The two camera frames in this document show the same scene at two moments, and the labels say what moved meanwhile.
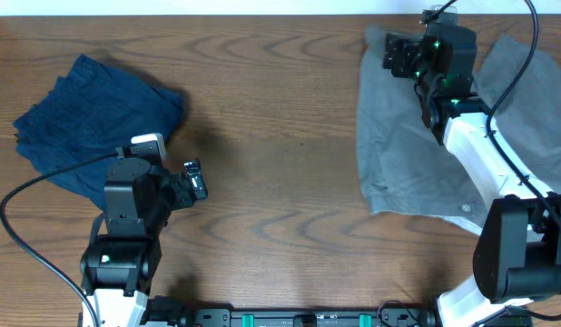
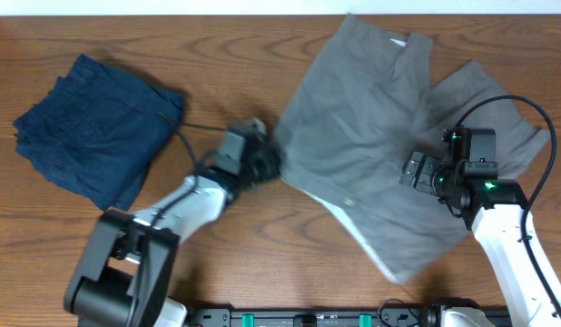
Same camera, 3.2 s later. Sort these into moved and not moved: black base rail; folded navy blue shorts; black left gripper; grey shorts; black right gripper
Moved: grey shorts; black left gripper; black right gripper
Not moved: folded navy blue shorts; black base rail
